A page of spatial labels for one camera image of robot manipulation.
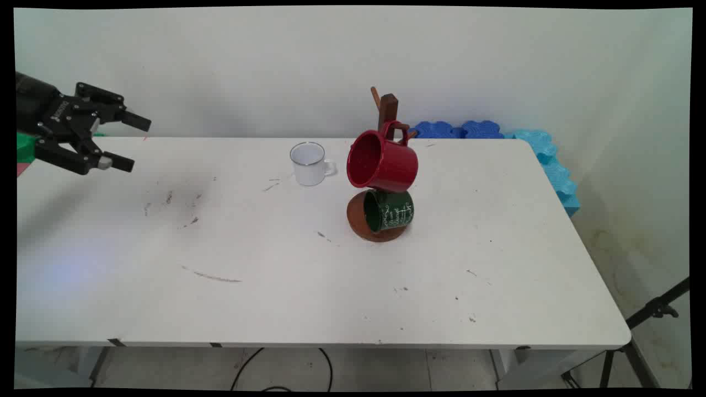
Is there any green foam mat tile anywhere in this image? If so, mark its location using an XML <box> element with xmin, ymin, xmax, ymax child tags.
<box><xmin>17</xmin><ymin>132</ymin><xmax>37</xmax><ymax>164</ymax></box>

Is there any brown wooden mug tree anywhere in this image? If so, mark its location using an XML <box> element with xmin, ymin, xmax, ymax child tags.
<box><xmin>346</xmin><ymin>87</ymin><xmax>418</xmax><ymax>243</ymax></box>

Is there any green mug with white lettering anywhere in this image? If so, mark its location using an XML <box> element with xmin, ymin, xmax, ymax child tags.
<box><xmin>362</xmin><ymin>188</ymin><xmax>414</xmax><ymax>233</ymax></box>

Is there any white enamel mug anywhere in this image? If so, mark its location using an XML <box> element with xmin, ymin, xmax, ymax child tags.
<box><xmin>290</xmin><ymin>142</ymin><xmax>337</xmax><ymax>187</ymax></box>

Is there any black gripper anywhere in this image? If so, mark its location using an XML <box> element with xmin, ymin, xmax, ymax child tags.
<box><xmin>15</xmin><ymin>72</ymin><xmax>152</xmax><ymax>176</ymax></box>

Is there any black floor cable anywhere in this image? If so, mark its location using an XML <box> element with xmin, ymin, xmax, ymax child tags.
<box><xmin>231</xmin><ymin>347</ymin><xmax>333</xmax><ymax>392</ymax></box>

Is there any grey table leg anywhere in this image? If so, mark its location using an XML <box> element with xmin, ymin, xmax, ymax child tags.
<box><xmin>90</xmin><ymin>346</ymin><xmax>112</xmax><ymax>387</ymax></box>

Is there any black tripod stand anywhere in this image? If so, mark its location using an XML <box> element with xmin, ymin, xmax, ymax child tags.
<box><xmin>563</xmin><ymin>276</ymin><xmax>691</xmax><ymax>389</ymax></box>

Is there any dark blue foam mat tile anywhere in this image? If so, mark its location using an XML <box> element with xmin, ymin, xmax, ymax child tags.
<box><xmin>461</xmin><ymin>120</ymin><xmax>505</xmax><ymax>140</ymax></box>
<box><xmin>411</xmin><ymin>121</ymin><xmax>467</xmax><ymax>140</ymax></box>

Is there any light blue foam mat tile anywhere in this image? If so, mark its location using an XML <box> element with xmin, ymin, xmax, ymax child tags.
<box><xmin>505</xmin><ymin>129</ymin><xmax>559</xmax><ymax>165</ymax></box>
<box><xmin>541</xmin><ymin>157</ymin><xmax>578</xmax><ymax>195</ymax></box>
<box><xmin>556</xmin><ymin>190</ymin><xmax>581</xmax><ymax>217</ymax></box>

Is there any red enamel mug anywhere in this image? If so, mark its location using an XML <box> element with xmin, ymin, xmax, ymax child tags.
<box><xmin>346</xmin><ymin>120</ymin><xmax>419</xmax><ymax>194</ymax></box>

